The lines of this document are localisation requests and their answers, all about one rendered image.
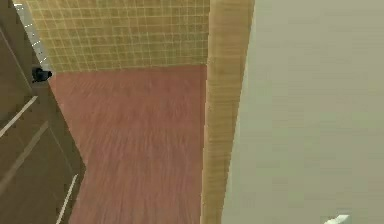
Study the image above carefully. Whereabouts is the dark brown room door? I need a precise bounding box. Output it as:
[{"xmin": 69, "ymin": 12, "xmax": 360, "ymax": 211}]
[{"xmin": 0, "ymin": 0, "xmax": 87, "ymax": 224}]

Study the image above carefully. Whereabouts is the black door handle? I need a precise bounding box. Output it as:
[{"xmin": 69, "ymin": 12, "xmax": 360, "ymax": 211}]
[{"xmin": 31, "ymin": 66, "xmax": 53, "ymax": 84}]

